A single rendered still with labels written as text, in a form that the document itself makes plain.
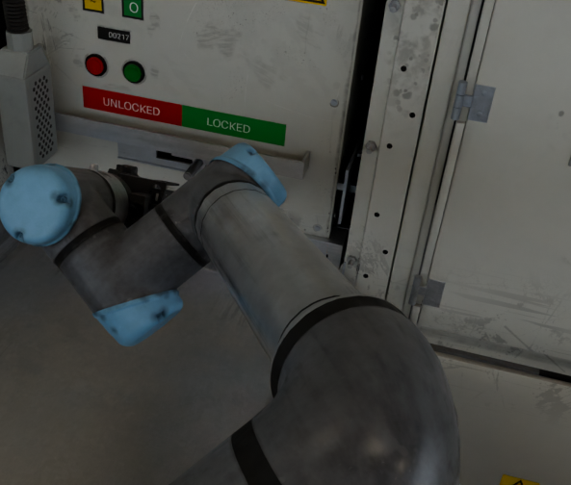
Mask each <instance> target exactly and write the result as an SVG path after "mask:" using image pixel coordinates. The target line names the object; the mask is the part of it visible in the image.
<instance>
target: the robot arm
mask: <svg viewBox="0 0 571 485"><path fill-rule="evenodd" d="M98 169H99V166H98V165H97V164H90V168H89V169H86V168H79V167H70V166H61V165H58V164H45V165H33V166H25V167H23V168H21V169H19V170H17V171H16V172H14V173H12V174H11V175H10V177H9V178H8V179H7V180H6V182H5V183H4V185H3V187H2V189H1V191H0V219H1V222H2V224H3V226H4V227H5V229H6V230H7V231H8V233H9V234H10V235H11V236H13V237H14V238H15V239H17V240H19V241H20V242H23V243H27V244H30V245H33V246H40V247H41V248H42V249H43V250H44V252H45V253H46V254H47V256H48V257H49V258H50V260H51V261H52V262H53V264H54V265H56V266H57V267H58V268H59V270H60V271H61V272H62V273H63V275H64V276H65V278H66V279H67V280H68V282H69V283H70V284H71V285H72V287H73V288H74V289H75V291H76V292H77V293H78V294H79V295H80V296H81V298H82V299H83V300H84V301H85V303H86V304H87V305H88V307H89V308H90V309H91V311H92V315H93V317H94V318H95V319H97V320H98V321H99V322H100V323H101V324H102V325H103V327H104V328H105V329H106V330H107V331H108V333H109V334H110V335H112V336H113V337H114V338H115V340H116V341H117V342H118V343H119V344H120V345H123V346H133V345H137V344H139V343H140V342H142V341H143V340H145V339H146V338H148V337H149V336H151V335H152V334H153V333H155V332H156V331H157V330H159V329H160V328H161V327H163V326H164V325H165V324H166V323H168V322H169V321H170V320H171V319H172V318H174V317H175V316H176V315H177V314H178V313H179V312H180V311H181V310H182V308H183V300H182V298H181V297H180V296H179V291H177V288H178V287H180V286H181V285H182V284H183V283H185V282H186V281H187V280H188V279H190V278H191V277H192V276H193V275H195V274H196V273H197V272H198V271H200V270H201V269H202V268H204V267H205V266H206V265H207V264H208V263H210V262H211V261H212V263H213V264H214V266H215V268H216V269H217V271H218V273H219V275H220V276H221V279H222V280H223V282H224V284H225V286H226V287H227V289H228V290H229V291H230V293H231V295H232V297H233V298H234V300H235V302H236V303H237V305H238V307H239V309H240V310H241V312H242V314H243V315H244V317H245V319H246V321H247V323H248V325H249V326H250V328H251V330H252V332H253V333H254V335H255V337H256V338H257V340H258V342H259V344H260V345H261V346H262V348H263V349H264V351H265V353H266V355H267V356H268V358H269V360H270V361H271V366H270V378H269V380H270V389H271V392H272V396H273V400H272V401H271V402H270V403H269V404H268V405H267V406H265V407H264V408H263V409H262V410H261V411H260V412H259V413H258V414H257V415H255V416H254V417H253V418H252V419H251V420H250V421H248V422H247V423H246V424H245V425H243V426H242V427H241V428H240V429H238V430H237V431H236V432H234V433H233V434H232V435H230V436H229V437H228V438H227V439H225V440H224V441H223V442H222V443H220V444H219V445H218V446H216V447H215V448H214V449H212V450H211V451H210V452H209V453H207V454H206V455H205V456H204V457H202V458H201V459H200V460H199V461H197V462H196V463H195V464H194V465H192V466H191V467H190V468H189V469H187V470H186V471H185V472H183V473H182V474H181V475H180V476H178V477H177V478H176V479H175V480H173V481H172V482H171V483H170V484H169V485H459V478H460V437H459V428H458V420H457V412H456V409H455V406H454V400H453V396H452V392H451V389H450V385H449V382H448V378H447V376H446V373H445V372H444V370H443V367H442V365H441V362H440V360H439V358H438V357H437V355H436V353H435V352H434V350H433V348H432V347H431V345H430V344H429V342H428V340H427V338H426V337H425V336H424V334H423V333H422V332H421V331H420V330H419V328H418V327H417V326H416V325H415V324H414V323H413V322H412V321H411V320H410V319H408V318H407V317H406V316H405V315H404V314H403V312H402V311H401V310H399V309H398V308H397V307H396V306H394V305H393V304H392V303H390V302H389V301H387V300H385V299H383V298H380V297H377V296H374V295H369V294H361V293H360V292H359V291H358V289H356V288H355V286H354V285H353V284H352V283H351V282H350V281H349V280H348V279H347V278H346V277H345V276H344V275H343V274H342V273H341V272H340V270H339V269H338V268H337V267H335V266H334V265H333V264H332V263H331V262H330V261H329V260H328V259H327V258H326V257H325V255H324V254H323V253H322V252H321V250H320V249H319V248H318V247H317V246H316V245H314V244H313V243H312V242H311V241H310V240H309V239H308V238H307V237H306V236H305V235H304V234H303V233H302V232H301V230H300V229H299V228H298V227H297V226H296V225H295V224H294V223H293V222H292V221H291V220H290V219H289V218H288V217H287V216H286V215H285V214H284V213H283V211H282V210H281V209H280V208H279V206H280V205H282V204H283V203H284V201H285V199H286V197H287V192H286V190H285V188H284V186H283V185H282V183H281V182H280V181H279V179H278V178H277V176H276V175H275V174H274V172H273V171H272V169H271V168H270V167H269V166H268V164H267V163H266V162H265V161H264V160H263V158H262V157H261V156H260V155H259V154H258V153H257V152H256V150H255V149H254V148H253V147H252V146H251V145H249V144H247V143H244V142H241V143H237V144H235V145H234V146H233V147H231V148H230V149H229V150H227V151H226V152H224V153H223V154H222V155H220V156H218V157H215V158H214V159H212V160H211V161H210V163H209V165H208V166H206V167H205V168H204V169H202V170H201V171H200V172H199V173H198V174H196V175H195V176H194V177H192V178H191V179H190V180H189V181H187V182H186V183H185V184H184V185H182V186H181V187H180V188H179V189H177V190H176V191H170V190H166V189H167V188H168V187H169V186H179V184H177V183H172V182H168V181H163V180H152V179H147V178H142V177H140V176H139V175H138V168H137V167H136V166H129V165H117V168H116V169H112V168H109V170H108V172H106V171H102V170H98Z"/></svg>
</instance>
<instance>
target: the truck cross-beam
mask: <svg viewBox="0 0 571 485"><path fill-rule="evenodd" d="M303 234H304V235H305V236H306V237H307V238H308V239H309V240H310V241H311V242H312V243H314V242H319V243H327V252H326V258H327V259H328V260H329V261H330V262H331V263H332V264H333V265H334V266H335V267H337V268H338V269H340V266H341V265H342V264H343V262H344V259H342V257H343V253H344V250H345V247H346V246H347V240H348V234H349V230H347V229H343V228H338V227H333V229H332V232H331V234H330V237H329V238H323V237H319V236H314V235H309V234H305V233H303Z"/></svg>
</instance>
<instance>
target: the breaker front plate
mask: <svg viewBox="0 0 571 485"><path fill-rule="evenodd" d="M25 2H26V10H27V11H26V12H27V16H28V17H27V19H28V23H29V25H28V26H29V28H31V29H32V30H33V40H34V45H38V46H41V48H42V50H43V52H44V54H45V56H46V58H47V61H48V62H49V64H50V69H51V80H52V90H53V101H54V112H55V113H60V114H65V115H74V116H79V117H83V118H88V119H93V120H98V121H103V122H108V123H113V124H117V125H123V126H128V127H133V128H138V129H143V130H147V131H152V132H157V133H162V134H167V135H172V136H176V137H181V138H186V139H191V140H200V141H205V142H210V143H214V144H219V145H224V146H229V147H233V146H234V145H235V144H237V143H241V142H244V143H247V144H249V145H251V146H252V147H253V148H254V149H255V150H256V152H258V153H263V154H268V155H273V156H277V157H282V158H287V159H292V160H297V161H302V160H303V158H304V156H305V154H306V152H307V151H310V160H309V168H308V169H307V171H306V173H305V175H304V177H303V179H302V180H299V179H296V178H291V177H286V176H281V175H276V174H275V175H276V176H277V178H278V179H279V181H280V182H281V183H282V185H283V186H284V188H285V190H286V192H287V197H286V199H285V201H284V203H283V204H282V205H280V206H279V208H280V209H281V210H282V211H283V213H284V214H285V215H286V216H287V217H288V218H289V219H290V220H291V221H292V222H293V223H294V224H295V225H296V226H297V227H298V228H299V229H300V230H301V232H302V233H305V234H309V235H314V236H319V237H323V238H327V234H328V227H329V221H330V214H331V207H332V200H333V194H334V187H335V180H336V173H337V166H338V160H339V153H340V146H341V139H342V133H343V126H344V119H345V112H346V106H347V99H348V92H349V85H350V73H351V66H352V59H353V52H354V45H355V39H356V32H357V25H358V18H359V12H360V4H361V0H326V6H321V5H315V4H308V3H302V2H297V1H291V0H143V20H139V19H134V18H128V17H122V3H121V0H103V5H104V13H96V12H90V11H84V10H83V0H25ZM97 26H99V27H105V28H110V29H116V30H120V31H126V32H130V44H128V43H122V42H117V41H111V40H106V39H101V38H98V32H97ZM90 54H98V55H100V56H101V57H103V58H104V60H105V61H106V64H107V71H106V72H105V74H103V75H102V76H93V75H92V74H90V73H89V72H88V70H87V68H86V65H85V60H86V57H87V56H88V55H90ZM129 61H136V62H138V63H140V64H141V65H142V66H143V69H144V72H145V76H144V79H143V80H142V81H141V82H140V83H138V84H133V83H131V82H129V81H128V80H127V79H126V78H125V77H124V75H123V71H122V69H123V66H124V65H125V64H126V63H127V62H129ZM83 86H85V87H90V88H95V89H104V90H109V91H114V92H119V93H125V94H130V95H135V96H139V97H144V98H150V99H155V100H160V101H165V102H170V103H175V104H180V105H185V106H190V107H196V108H200V109H205V110H210V111H215V112H221V113H226V114H231V115H240V116H245V117H250V118H255V119H260V120H266V121H270V122H275V123H280V124H286V134H285V143H284V146H281V145H276V144H270V143H265V142H261V141H256V140H247V139H242V138H237V137H232V136H227V135H223V134H217V133H212V132H207V131H202V130H197V129H193V128H188V127H183V126H178V125H173V124H168V123H164V122H158V121H153V120H148V119H143V118H138V117H133V116H129V115H120V114H115V113H110V112H104V111H99V110H95V109H90V108H85V107H84V99H83ZM56 134H57V144H58V151H57V153H55V154H54V155H53V156H52V157H51V158H50V159H48V160H47V161H46V162H45V163H44V165H45V164H58V165H61V166H70V167H79V168H86V169H89V168H90V164H97V165H98V166H99V169H98V170H102V171H106V172H108V170H109V168H112V169H116V168H117V165H129V166H136V167H137V168H138V175H139V176H140V177H142V178H147V179H152V180H163V181H168V182H172V183H177V184H179V186H169V187H168V188H167V189H166V190H170V191H176V190H177V189H179V188H180V187H181V186H182V185H184V184H185V183H186V182H187V180H186V179H185V178H184V177H183V174H184V173H185V171H186V170H187V169H188V168H189V166H190V165H191V163H186V162H181V161H176V160H172V159H167V158H162V157H158V155H157V150H153V149H148V148H143V147H138V146H134V145H129V144H124V143H119V142H114V141H109V140H102V139H97V138H92V137H87V136H82V135H77V134H72V133H68V132H63V131H58V130H56Z"/></svg>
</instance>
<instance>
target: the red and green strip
mask: <svg viewBox="0 0 571 485"><path fill-rule="evenodd" d="M83 99H84V107H85V108H90V109H95V110H99V111H104V112H110V113H115V114H120V115H129V116H133V117H138V118H143V119H148V120H153V121H158V122H164V123H168V124H173V125H178V126H183V127H188V128H193V129H197V130H202V131H207V132H212V133H217V134H223V135H227V136H232V137H237V138H242V139H247V140H256V141H261V142H265V143H270V144H276V145H281V146H284V143H285V134H286V124H280V123H275V122H270V121H266V120H260V119H255V118H250V117H245V116H240V115H231V114H226V113H221V112H215V111H210V110H205V109H200V108H196V107H190V106H185V105H180V104H175V103H170V102H165V101H160V100H155V99H150V98H144V97H139V96H135V95H130V94H125V93H119V92H114V91H109V90H104V89H95V88H90V87H85V86H83Z"/></svg>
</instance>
